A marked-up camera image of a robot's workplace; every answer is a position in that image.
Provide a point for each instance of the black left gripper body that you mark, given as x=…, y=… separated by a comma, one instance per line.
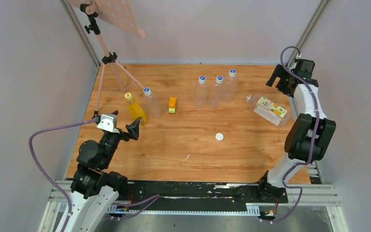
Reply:
x=123, y=134

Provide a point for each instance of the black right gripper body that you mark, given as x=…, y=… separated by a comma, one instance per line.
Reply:
x=282, y=85

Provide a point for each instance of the yellow label juice bottle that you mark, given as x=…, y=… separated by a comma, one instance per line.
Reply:
x=136, y=110

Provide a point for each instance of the yellow bottle cap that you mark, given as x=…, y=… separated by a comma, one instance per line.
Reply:
x=128, y=96

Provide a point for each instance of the large pineapple juice bottle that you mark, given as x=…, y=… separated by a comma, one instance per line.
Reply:
x=268, y=110

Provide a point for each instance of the white bottle cap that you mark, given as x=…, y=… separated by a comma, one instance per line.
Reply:
x=219, y=136

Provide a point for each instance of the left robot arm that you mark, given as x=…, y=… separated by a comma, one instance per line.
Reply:
x=93, y=190

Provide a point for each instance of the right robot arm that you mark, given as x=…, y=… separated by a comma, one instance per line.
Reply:
x=309, y=136

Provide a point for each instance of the clear capped bottle right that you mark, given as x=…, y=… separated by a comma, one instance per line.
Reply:
x=230, y=83

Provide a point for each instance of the clear capped bottle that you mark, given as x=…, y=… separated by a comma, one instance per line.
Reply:
x=216, y=92
x=201, y=92
x=230, y=83

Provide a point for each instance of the clear capped bottle middle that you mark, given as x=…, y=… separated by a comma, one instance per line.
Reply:
x=216, y=92

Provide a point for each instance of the clear capped bottle left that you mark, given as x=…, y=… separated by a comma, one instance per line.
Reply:
x=201, y=92

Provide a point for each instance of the yellow green toy block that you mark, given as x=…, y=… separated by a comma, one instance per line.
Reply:
x=172, y=105

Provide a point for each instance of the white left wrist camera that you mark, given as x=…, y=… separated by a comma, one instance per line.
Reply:
x=108, y=123

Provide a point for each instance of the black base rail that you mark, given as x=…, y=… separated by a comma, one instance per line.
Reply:
x=195, y=198

